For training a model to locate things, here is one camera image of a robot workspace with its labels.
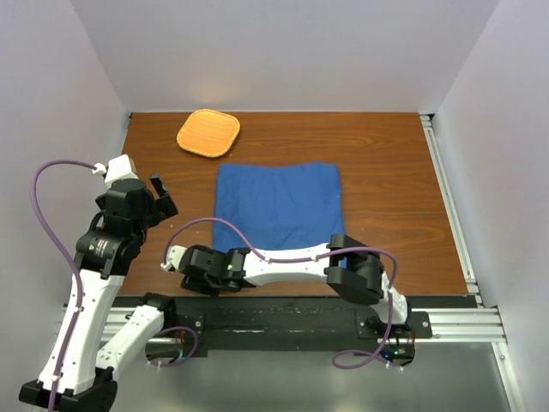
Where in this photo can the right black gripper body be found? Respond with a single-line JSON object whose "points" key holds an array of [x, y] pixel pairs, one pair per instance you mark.
{"points": [[208, 285]]}

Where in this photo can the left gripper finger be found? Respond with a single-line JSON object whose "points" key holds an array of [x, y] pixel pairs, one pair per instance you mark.
{"points": [[158, 184], [165, 206]]}

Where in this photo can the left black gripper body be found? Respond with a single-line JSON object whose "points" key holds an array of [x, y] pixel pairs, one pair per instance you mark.
{"points": [[149, 218]]}

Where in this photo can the orange square woven mat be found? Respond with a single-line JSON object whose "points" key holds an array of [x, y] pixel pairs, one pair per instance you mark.
{"points": [[208, 133]]}

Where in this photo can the blue surgical drape cloth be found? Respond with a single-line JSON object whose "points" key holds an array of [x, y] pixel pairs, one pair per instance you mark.
{"points": [[281, 208]]}

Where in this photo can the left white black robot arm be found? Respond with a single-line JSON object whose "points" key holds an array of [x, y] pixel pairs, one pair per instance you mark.
{"points": [[80, 375]]}

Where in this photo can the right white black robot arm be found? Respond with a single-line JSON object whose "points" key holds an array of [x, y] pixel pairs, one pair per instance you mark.
{"points": [[353, 270]]}

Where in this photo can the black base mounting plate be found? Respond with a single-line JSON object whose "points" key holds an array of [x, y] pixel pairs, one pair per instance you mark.
{"points": [[255, 323]]}

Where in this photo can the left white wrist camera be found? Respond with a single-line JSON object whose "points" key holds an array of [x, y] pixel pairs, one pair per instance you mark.
{"points": [[121, 167]]}

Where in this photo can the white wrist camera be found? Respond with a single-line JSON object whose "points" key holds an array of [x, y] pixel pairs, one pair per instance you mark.
{"points": [[121, 167], [173, 258]]}

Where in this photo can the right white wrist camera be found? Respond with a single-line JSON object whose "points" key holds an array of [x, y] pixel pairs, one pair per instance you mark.
{"points": [[173, 258]]}

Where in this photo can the aluminium frame rail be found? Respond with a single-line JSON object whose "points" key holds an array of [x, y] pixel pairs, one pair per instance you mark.
{"points": [[447, 325]]}

